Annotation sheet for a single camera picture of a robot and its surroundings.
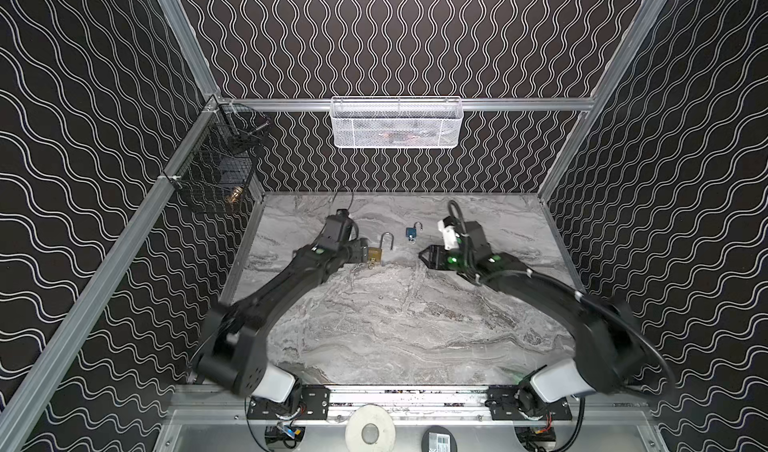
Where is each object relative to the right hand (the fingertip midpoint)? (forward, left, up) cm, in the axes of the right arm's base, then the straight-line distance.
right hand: (428, 255), depth 88 cm
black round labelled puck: (-43, 0, -11) cm, 45 cm away
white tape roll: (-39, +16, -12) cm, 43 cm away
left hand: (+1, +19, +2) cm, 19 cm away
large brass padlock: (+9, +17, -12) cm, 23 cm away
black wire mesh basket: (+23, +67, +13) cm, 72 cm away
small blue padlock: (+19, +4, -13) cm, 23 cm away
